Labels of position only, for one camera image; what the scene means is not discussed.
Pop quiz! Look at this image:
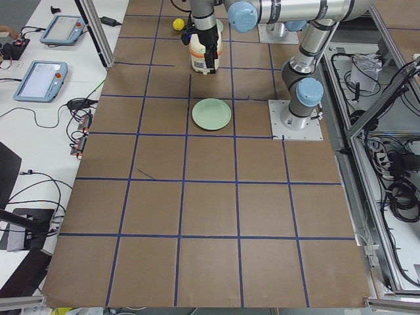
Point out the green plate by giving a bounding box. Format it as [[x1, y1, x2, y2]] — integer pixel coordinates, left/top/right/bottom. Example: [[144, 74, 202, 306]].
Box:
[[192, 98, 232, 131]]

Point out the upper blue teach pendant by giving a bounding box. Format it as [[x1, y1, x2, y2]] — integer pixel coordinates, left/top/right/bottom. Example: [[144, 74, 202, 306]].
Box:
[[40, 15, 85, 45]]

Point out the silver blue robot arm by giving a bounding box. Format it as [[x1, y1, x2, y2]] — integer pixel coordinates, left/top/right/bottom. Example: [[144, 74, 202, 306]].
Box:
[[181, 1, 373, 119]]

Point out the black stand base plate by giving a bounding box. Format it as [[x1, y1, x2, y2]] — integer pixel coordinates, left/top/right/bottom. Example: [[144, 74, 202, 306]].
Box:
[[1, 208, 54, 252]]

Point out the white orange rice cooker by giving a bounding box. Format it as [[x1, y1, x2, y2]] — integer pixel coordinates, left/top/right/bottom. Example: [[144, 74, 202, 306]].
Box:
[[189, 32, 222, 75]]

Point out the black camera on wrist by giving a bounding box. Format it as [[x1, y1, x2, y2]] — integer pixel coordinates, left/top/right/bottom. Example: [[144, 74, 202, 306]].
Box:
[[180, 26, 197, 46]]

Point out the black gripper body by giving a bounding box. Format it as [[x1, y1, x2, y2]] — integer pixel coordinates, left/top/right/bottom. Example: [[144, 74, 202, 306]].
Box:
[[197, 26, 219, 54]]

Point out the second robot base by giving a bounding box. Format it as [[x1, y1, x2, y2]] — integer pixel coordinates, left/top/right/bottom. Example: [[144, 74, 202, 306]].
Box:
[[258, 22, 299, 45]]

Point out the lower blue teach pendant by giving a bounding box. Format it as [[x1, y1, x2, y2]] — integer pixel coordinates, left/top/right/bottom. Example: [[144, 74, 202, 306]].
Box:
[[13, 60, 68, 103]]

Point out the green bowl behind cooker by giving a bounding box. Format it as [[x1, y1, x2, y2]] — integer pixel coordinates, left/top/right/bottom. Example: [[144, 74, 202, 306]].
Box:
[[216, 19, 224, 33]]

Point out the crumpled white paper bag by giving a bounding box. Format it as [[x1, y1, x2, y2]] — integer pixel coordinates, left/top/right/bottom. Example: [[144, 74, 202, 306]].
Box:
[[350, 53, 382, 93]]

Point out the blue teach pendant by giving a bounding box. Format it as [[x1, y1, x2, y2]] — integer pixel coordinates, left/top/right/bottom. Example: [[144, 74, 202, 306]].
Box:
[[40, 15, 85, 45], [13, 60, 68, 103]]

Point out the black power adapter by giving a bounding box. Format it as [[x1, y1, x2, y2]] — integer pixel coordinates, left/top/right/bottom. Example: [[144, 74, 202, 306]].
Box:
[[100, 16, 121, 27]]

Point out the brown paper mat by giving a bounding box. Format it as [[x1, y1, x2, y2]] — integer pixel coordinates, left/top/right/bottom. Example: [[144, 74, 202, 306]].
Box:
[[43, 1, 370, 308]]

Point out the yellow lemon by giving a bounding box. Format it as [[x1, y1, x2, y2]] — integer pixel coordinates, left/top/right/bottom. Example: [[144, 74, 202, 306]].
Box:
[[172, 18, 185, 32]]

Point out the aluminium frame post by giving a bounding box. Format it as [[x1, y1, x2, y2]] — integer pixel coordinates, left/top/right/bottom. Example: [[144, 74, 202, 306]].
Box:
[[74, 0, 115, 69]]

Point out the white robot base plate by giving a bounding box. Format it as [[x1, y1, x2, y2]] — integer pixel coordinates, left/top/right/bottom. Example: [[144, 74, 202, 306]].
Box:
[[268, 100, 324, 141]]

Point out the person hand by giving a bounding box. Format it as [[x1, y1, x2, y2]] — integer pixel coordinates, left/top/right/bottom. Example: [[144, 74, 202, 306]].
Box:
[[0, 25, 19, 39]]

